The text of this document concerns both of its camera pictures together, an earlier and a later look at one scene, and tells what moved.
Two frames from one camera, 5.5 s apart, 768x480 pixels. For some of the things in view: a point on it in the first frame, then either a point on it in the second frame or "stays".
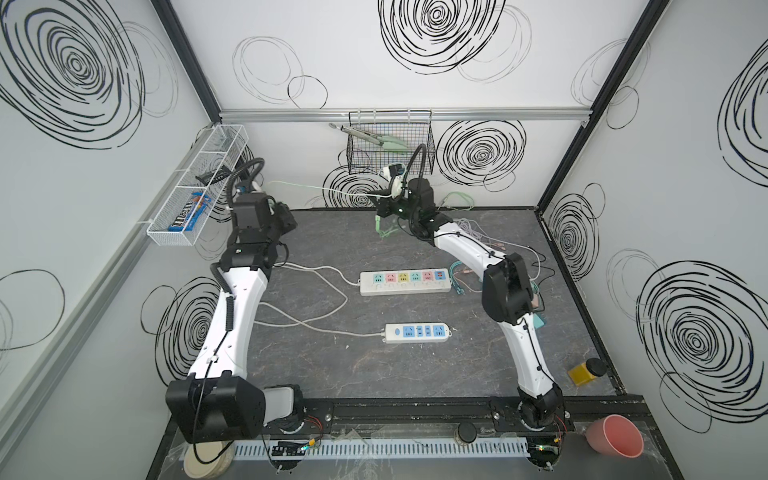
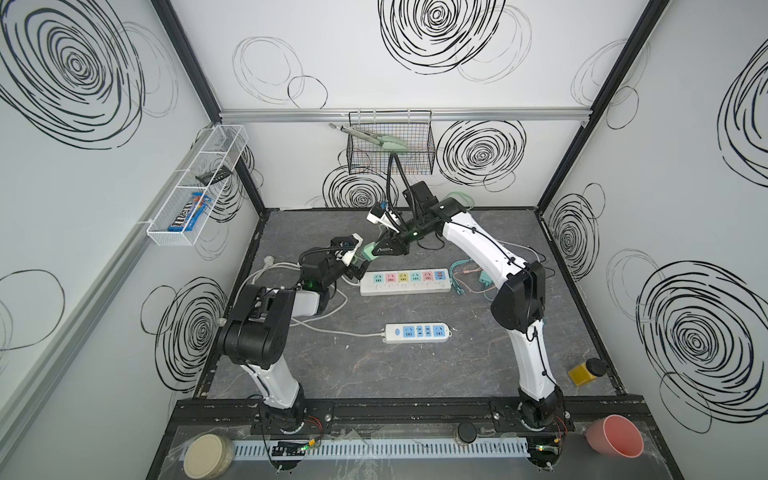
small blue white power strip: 412,332 stays
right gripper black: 395,212 to 399,233
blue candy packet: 190,212 stays
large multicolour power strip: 386,282 stays
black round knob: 467,432 stays
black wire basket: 413,126 stays
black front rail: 323,415 stays
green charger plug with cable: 381,232 to 365,256
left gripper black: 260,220 to 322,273
